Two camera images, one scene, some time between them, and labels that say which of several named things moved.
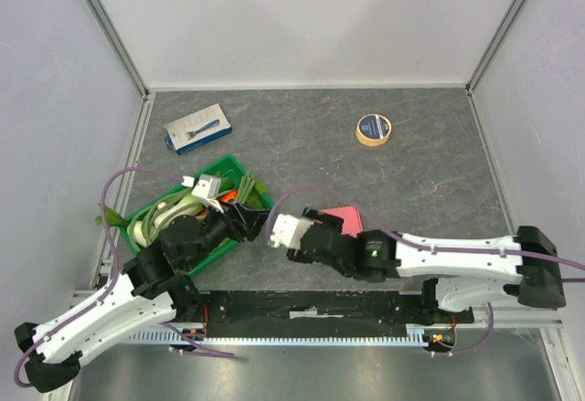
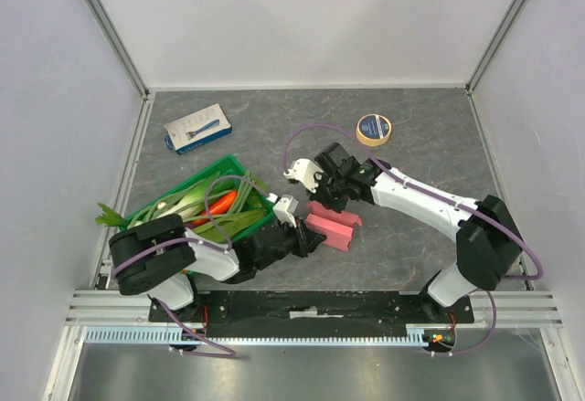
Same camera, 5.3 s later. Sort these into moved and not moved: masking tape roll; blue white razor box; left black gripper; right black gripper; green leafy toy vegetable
Moved: right black gripper; left black gripper
Not moved: blue white razor box; green leafy toy vegetable; masking tape roll
